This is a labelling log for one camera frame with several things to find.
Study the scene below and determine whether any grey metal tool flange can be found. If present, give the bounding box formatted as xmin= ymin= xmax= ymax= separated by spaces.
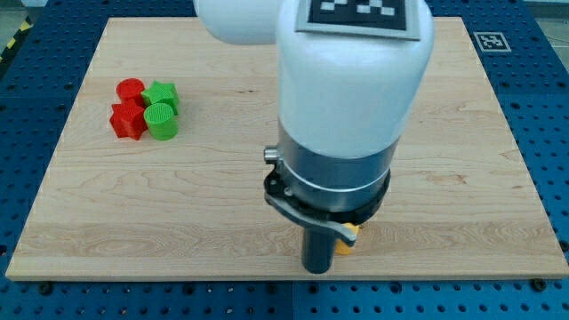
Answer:
xmin=264 ymin=124 xmax=397 ymax=246

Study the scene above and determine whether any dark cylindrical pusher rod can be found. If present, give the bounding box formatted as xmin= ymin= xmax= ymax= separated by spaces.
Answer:
xmin=301 ymin=227 xmax=337 ymax=274

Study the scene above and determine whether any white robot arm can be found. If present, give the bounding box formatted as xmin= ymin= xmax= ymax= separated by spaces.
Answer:
xmin=193 ymin=0 xmax=435 ymax=274

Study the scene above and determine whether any fiducial marker on arm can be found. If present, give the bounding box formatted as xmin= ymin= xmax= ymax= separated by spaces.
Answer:
xmin=295 ymin=0 xmax=421 ymax=41

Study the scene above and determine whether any yellow block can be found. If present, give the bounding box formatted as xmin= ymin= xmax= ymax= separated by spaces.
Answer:
xmin=333 ymin=221 xmax=360 ymax=257

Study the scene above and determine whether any wooden board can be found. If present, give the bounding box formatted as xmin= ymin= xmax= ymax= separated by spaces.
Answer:
xmin=6 ymin=17 xmax=568 ymax=282

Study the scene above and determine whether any green cylinder block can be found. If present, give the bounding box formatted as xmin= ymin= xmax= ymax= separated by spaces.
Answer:
xmin=143 ymin=103 xmax=179 ymax=140

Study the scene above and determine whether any green star block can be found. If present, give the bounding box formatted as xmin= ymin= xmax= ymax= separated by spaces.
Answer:
xmin=141 ymin=81 xmax=180 ymax=116

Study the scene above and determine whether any fiducial marker on table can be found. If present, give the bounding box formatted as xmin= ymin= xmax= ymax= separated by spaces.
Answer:
xmin=473 ymin=31 xmax=511 ymax=52

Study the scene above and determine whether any red star block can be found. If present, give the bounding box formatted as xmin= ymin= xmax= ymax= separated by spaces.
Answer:
xmin=109 ymin=100 xmax=148 ymax=140

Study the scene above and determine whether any red cylinder block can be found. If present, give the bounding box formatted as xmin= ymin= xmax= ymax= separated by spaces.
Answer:
xmin=116 ymin=78 xmax=146 ymax=108

